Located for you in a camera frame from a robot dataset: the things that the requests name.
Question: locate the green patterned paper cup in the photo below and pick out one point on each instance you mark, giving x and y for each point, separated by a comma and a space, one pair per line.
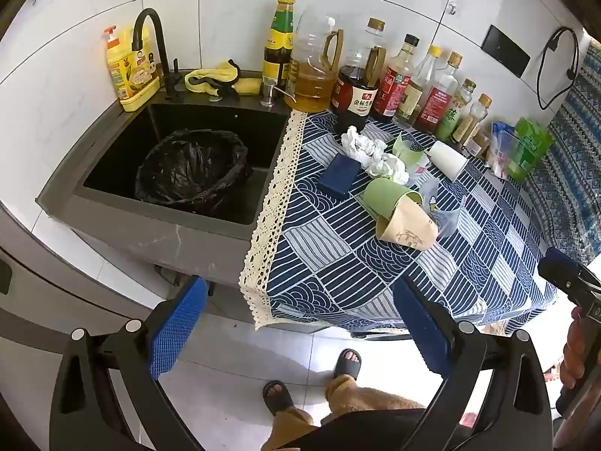
406, 149

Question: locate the white paper cup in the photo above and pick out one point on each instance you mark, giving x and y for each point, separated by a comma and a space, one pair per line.
448, 157

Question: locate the yellow cleaning cloth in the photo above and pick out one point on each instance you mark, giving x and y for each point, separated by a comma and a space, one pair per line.
206, 77

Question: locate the green label sauce bottle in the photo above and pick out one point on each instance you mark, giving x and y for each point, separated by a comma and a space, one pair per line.
279, 28

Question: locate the green packet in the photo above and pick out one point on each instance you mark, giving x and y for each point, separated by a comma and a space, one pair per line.
530, 145

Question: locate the black trash bag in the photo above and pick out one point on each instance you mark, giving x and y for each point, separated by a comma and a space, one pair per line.
188, 169

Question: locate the grey cabinet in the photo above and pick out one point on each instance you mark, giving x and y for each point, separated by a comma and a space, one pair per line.
28, 319

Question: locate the red label gold cap bottle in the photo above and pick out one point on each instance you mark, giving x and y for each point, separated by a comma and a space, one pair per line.
434, 103

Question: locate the tan paper cup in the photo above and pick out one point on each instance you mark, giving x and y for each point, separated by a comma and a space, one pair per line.
408, 230

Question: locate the yellow sponge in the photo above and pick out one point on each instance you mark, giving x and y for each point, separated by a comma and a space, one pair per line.
249, 85

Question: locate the large cooking oil bottle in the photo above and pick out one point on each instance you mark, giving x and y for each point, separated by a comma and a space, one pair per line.
310, 84

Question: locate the yellow dish soap bottle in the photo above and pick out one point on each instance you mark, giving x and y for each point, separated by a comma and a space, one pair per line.
134, 80

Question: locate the black garment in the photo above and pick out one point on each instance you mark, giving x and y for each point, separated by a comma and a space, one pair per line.
375, 434

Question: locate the tan fleece pants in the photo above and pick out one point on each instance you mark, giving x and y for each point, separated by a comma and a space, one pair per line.
350, 397

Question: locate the small brown jar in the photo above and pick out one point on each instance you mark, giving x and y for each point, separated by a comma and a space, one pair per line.
480, 143

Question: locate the clear plastic cup with sticker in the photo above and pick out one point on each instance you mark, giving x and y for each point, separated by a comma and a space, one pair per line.
429, 195

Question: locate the blue white patterned tablecloth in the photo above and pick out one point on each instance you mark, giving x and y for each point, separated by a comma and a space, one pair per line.
328, 253

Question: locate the white tissue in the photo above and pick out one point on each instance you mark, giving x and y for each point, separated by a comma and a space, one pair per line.
359, 143
389, 169

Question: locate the black slipper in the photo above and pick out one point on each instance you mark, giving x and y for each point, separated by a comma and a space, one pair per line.
278, 397
347, 361

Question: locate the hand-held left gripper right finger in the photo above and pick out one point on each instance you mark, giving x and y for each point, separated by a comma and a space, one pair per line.
422, 331

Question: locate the person's right hand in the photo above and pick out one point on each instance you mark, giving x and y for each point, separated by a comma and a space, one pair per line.
573, 352

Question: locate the green label seasoning bottle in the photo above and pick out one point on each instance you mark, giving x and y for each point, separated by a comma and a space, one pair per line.
450, 122

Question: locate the black round object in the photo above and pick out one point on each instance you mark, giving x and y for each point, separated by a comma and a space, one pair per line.
350, 123

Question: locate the metal wall hook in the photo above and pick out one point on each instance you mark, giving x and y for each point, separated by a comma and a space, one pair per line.
452, 7

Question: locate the chrome soap dispenser pump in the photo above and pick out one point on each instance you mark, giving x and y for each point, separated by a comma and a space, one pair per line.
268, 94

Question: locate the dark soy sauce jug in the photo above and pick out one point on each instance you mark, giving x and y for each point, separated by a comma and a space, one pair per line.
357, 94

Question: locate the clear plastic seasoning bag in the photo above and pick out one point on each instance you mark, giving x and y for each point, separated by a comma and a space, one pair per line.
500, 150

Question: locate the black wall outlet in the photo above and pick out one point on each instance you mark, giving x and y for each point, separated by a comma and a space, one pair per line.
504, 49

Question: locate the blue patterned cloth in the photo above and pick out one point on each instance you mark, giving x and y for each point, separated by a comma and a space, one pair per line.
573, 150

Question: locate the clear yellow cap bottle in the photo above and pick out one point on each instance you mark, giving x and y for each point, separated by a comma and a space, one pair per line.
414, 98

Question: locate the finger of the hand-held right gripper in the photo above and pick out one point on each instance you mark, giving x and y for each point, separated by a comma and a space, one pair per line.
563, 272

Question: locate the small gold cap bottle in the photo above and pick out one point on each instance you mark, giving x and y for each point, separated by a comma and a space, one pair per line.
472, 122

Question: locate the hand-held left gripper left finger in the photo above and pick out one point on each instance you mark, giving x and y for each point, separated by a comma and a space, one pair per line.
178, 326

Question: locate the black kitchen faucet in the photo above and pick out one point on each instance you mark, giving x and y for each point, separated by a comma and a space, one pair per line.
164, 56

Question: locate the dark grey sink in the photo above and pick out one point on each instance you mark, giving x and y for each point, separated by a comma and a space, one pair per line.
263, 131

